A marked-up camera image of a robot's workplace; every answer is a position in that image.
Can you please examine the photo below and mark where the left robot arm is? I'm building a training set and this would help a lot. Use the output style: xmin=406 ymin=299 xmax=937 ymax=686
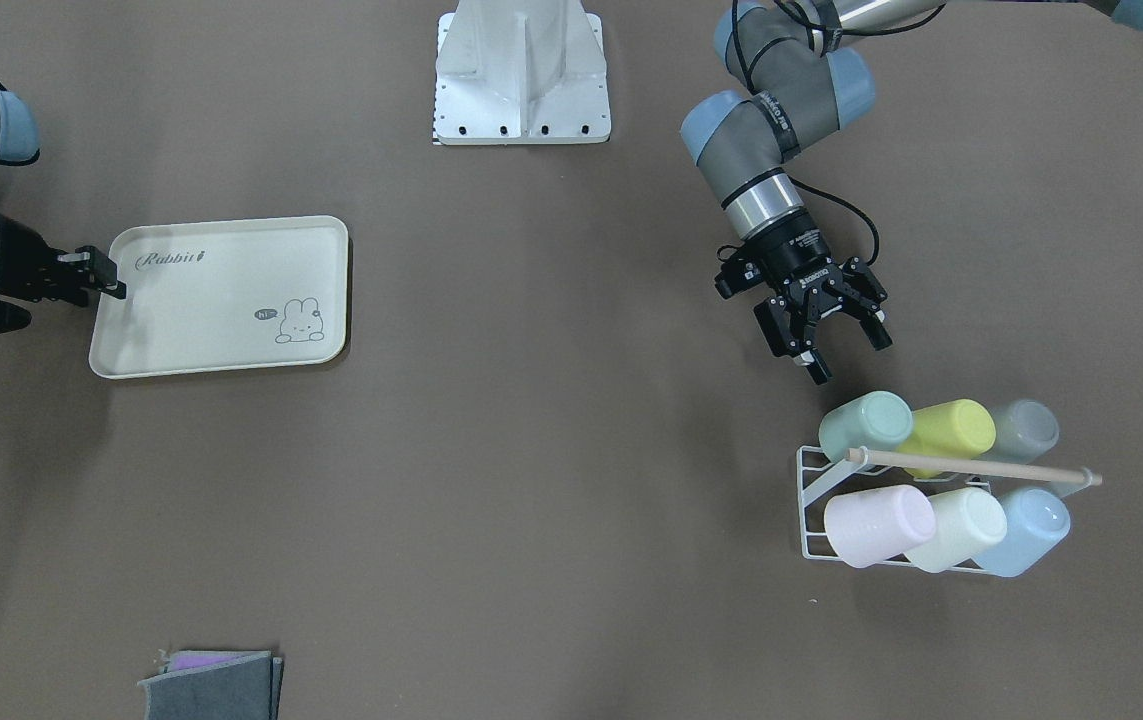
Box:
xmin=680 ymin=1 xmax=946 ymax=386

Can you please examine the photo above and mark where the grey cup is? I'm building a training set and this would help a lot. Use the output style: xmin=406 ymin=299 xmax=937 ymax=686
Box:
xmin=984 ymin=398 xmax=1061 ymax=464

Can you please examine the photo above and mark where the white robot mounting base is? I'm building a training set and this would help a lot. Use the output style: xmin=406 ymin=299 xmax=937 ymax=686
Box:
xmin=431 ymin=1 xmax=612 ymax=146

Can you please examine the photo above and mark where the white wire cup rack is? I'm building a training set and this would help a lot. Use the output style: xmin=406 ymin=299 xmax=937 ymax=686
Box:
xmin=796 ymin=446 xmax=1103 ymax=577

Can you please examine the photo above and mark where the green cup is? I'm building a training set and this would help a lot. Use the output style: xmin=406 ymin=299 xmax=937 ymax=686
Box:
xmin=818 ymin=389 xmax=916 ymax=462

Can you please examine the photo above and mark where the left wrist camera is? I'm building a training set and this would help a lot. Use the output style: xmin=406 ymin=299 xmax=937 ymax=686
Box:
xmin=714 ymin=245 xmax=764 ymax=299

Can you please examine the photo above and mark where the cream rabbit tray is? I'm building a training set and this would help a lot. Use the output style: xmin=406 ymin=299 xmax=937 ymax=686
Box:
xmin=88 ymin=215 xmax=351 ymax=381

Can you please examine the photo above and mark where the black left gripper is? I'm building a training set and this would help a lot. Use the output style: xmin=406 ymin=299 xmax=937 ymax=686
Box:
xmin=753 ymin=222 xmax=894 ymax=386

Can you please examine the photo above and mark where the cream cup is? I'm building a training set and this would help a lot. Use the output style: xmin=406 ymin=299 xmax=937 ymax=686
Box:
xmin=905 ymin=486 xmax=1007 ymax=573

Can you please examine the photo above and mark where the pink cup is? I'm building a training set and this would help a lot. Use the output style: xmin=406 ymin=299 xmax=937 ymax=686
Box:
xmin=823 ymin=483 xmax=937 ymax=568

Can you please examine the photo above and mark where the blue cup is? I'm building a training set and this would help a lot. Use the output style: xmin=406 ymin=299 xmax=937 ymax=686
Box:
xmin=972 ymin=486 xmax=1071 ymax=578

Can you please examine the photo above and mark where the yellow cup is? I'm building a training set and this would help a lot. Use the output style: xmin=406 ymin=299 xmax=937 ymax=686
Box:
xmin=896 ymin=398 xmax=997 ymax=459

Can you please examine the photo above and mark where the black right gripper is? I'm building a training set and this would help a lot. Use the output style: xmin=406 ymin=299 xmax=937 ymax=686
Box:
xmin=0 ymin=215 xmax=128 ymax=306

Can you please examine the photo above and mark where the grey folded cloth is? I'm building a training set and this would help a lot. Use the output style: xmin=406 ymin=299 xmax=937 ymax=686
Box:
xmin=138 ymin=650 xmax=283 ymax=719

